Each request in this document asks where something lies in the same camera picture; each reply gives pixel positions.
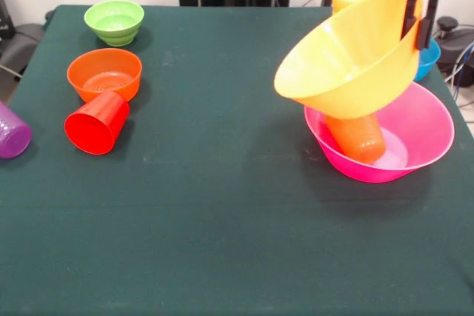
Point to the large orange bowl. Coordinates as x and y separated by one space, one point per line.
352 83

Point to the orange cup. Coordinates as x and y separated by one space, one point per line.
361 138

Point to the small orange bowl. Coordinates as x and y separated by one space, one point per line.
103 68

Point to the red cup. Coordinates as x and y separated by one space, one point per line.
92 131

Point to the small blue bowl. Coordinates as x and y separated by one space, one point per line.
426 64

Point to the large pink bowl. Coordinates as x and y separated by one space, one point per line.
426 127

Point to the dark green tablecloth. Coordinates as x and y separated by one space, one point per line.
222 238

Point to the small green bowl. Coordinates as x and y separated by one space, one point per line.
114 27

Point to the purple cup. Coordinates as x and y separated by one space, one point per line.
13 134

